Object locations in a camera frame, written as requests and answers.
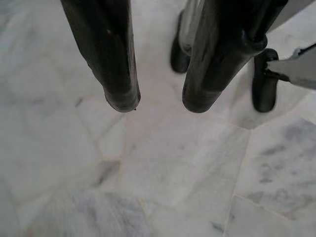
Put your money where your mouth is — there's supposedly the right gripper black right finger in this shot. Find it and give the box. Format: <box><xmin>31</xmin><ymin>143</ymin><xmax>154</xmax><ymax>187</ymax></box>
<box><xmin>182</xmin><ymin>0</ymin><xmax>289</xmax><ymax>114</ymax></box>

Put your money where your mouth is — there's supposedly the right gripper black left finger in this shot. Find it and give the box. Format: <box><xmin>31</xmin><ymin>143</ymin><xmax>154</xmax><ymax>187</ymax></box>
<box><xmin>60</xmin><ymin>0</ymin><xmax>141</xmax><ymax>114</ymax></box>

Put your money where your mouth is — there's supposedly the black robot right foot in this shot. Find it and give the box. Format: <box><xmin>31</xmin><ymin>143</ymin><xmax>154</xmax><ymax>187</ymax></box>
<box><xmin>170</xmin><ymin>9</ymin><xmax>192</xmax><ymax>74</ymax></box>

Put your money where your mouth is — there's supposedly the black robot foot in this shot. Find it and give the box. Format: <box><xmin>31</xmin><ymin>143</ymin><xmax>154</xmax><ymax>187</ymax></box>
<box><xmin>251</xmin><ymin>48</ymin><xmax>280</xmax><ymax>113</ymax></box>
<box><xmin>170</xmin><ymin>9</ymin><xmax>192</xmax><ymax>74</ymax></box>

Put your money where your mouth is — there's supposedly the robot right leg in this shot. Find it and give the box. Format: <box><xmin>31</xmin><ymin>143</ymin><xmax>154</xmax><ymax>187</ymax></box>
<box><xmin>181</xmin><ymin>0</ymin><xmax>207</xmax><ymax>55</ymax></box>

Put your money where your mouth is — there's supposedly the black robot left foot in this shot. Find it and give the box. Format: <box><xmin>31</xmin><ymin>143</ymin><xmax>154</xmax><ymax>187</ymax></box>
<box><xmin>251</xmin><ymin>48</ymin><xmax>280</xmax><ymax>113</ymax></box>

